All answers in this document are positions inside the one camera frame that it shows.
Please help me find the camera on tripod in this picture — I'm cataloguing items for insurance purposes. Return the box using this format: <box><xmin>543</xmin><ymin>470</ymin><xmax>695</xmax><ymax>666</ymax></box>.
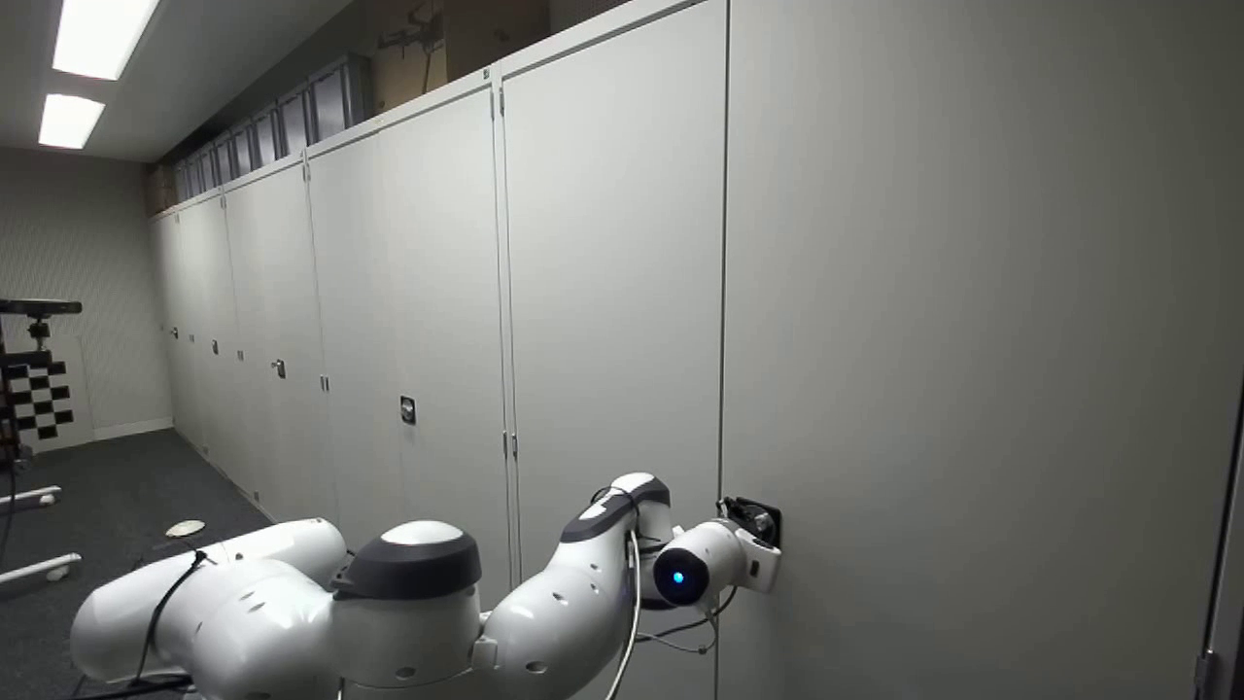
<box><xmin>0</xmin><ymin>298</ymin><xmax>85</xmax><ymax>470</ymax></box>

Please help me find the row of grey storage bins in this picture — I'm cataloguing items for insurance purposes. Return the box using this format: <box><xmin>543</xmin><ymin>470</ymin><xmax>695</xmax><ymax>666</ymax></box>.
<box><xmin>173</xmin><ymin>53</ymin><xmax>376</xmax><ymax>201</ymax></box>

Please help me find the widest grey cabinet door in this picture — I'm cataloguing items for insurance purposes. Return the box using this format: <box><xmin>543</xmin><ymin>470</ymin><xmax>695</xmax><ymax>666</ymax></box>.
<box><xmin>722</xmin><ymin>0</ymin><xmax>1244</xmax><ymax>700</ymax></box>

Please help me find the dark metal frame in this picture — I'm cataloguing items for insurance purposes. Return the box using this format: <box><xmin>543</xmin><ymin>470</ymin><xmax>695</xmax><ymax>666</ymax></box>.
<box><xmin>1193</xmin><ymin>374</ymin><xmax>1244</xmax><ymax>700</ymax></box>

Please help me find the grey wall of cabinets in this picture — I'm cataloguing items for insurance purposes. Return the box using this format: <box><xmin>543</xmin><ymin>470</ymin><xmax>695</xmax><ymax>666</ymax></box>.
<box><xmin>146</xmin><ymin>0</ymin><xmax>1244</xmax><ymax>700</ymax></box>

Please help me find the ceiling light panel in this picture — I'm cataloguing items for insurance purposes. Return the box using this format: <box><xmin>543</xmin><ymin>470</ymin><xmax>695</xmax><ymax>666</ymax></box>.
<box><xmin>52</xmin><ymin>0</ymin><xmax>161</xmax><ymax>82</ymax></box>
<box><xmin>38</xmin><ymin>93</ymin><xmax>106</xmax><ymax>151</ymax></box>

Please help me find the black and white checkerboard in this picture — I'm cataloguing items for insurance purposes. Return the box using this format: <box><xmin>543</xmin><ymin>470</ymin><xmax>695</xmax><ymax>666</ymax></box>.
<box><xmin>0</xmin><ymin>336</ymin><xmax>95</xmax><ymax>455</ymax></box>

